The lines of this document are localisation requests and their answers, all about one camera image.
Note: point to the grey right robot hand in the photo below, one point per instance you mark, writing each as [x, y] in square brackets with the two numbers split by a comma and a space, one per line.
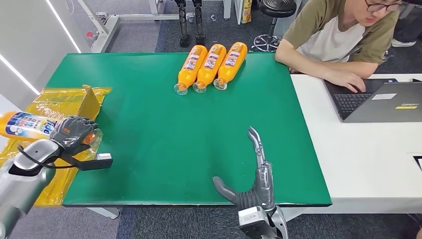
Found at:
[263, 188]

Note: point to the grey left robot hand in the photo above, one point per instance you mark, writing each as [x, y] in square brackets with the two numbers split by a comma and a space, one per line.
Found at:
[72, 132]

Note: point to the orange detergent bottle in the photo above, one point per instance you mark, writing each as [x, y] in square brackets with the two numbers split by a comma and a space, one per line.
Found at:
[210, 66]
[26, 125]
[192, 67]
[230, 62]

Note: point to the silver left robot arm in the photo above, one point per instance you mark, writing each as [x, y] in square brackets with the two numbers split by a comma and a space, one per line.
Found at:
[23, 184]

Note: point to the yellow plastic wrapped box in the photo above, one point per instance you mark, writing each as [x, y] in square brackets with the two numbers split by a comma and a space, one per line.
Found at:
[56, 102]

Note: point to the green table mat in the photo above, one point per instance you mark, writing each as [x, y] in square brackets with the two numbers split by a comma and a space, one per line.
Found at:
[184, 132]

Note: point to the red knob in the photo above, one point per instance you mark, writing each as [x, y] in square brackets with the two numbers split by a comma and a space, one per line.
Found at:
[91, 35]

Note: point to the person's hand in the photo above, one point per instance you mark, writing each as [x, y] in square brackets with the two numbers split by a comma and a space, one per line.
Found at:
[348, 80]

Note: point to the grey laptop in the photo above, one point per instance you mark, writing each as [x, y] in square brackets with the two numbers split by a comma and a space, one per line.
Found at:
[385, 105]

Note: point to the black robot leg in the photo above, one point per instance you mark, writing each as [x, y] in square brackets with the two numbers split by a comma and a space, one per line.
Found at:
[198, 21]
[183, 21]

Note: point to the person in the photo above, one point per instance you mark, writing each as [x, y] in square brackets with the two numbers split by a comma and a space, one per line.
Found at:
[329, 36]

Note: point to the yellow carton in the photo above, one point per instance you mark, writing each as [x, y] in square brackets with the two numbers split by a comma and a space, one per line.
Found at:
[246, 11]

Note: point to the black round stool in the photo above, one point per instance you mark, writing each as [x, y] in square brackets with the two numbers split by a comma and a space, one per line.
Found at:
[277, 8]

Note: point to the standing person's leg and shoe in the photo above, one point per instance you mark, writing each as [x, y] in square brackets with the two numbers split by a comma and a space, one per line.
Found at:
[407, 29]

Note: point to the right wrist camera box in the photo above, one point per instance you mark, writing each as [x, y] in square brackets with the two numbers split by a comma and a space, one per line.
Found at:
[254, 222]

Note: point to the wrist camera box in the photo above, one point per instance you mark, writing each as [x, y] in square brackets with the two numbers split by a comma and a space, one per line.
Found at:
[254, 222]
[95, 161]

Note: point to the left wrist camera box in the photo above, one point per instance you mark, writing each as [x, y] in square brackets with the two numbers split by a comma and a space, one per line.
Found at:
[95, 161]

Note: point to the white metal stand frame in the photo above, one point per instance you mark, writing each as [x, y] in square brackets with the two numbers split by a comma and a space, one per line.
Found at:
[105, 31]

